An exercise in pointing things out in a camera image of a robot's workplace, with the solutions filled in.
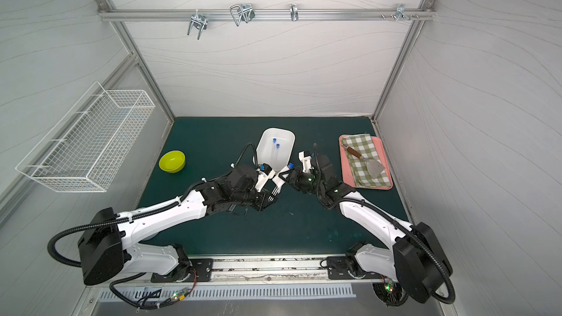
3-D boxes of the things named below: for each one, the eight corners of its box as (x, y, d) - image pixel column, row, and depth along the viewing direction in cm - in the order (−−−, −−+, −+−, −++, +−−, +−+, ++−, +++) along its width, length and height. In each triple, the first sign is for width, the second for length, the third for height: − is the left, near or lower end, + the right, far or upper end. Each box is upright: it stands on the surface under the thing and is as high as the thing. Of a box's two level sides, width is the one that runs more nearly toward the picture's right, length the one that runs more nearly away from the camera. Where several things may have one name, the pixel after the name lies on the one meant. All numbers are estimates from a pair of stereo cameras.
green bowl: (159, 174, 99) (154, 169, 96) (167, 155, 106) (163, 150, 102) (183, 174, 99) (179, 169, 96) (189, 155, 106) (186, 150, 102)
